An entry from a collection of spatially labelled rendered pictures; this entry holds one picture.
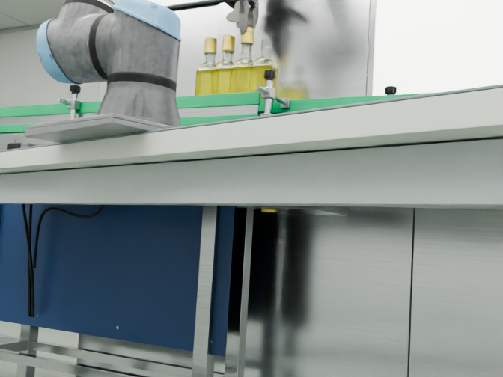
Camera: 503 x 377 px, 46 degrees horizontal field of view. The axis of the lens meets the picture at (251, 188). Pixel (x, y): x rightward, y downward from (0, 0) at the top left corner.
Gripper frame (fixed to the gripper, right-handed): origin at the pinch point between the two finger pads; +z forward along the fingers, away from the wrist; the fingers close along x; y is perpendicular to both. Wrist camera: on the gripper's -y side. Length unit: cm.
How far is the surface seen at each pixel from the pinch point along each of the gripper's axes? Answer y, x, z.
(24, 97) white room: 419, -314, -80
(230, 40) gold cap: 4.7, 1.2, 2.1
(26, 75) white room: 419, -313, -103
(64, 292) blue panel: 45, 13, 74
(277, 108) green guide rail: -11.7, 4.1, 22.6
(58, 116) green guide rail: 53, 13, 24
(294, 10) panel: -8.3, -12.1, -9.6
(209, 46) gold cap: 11.0, 1.2, 3.2
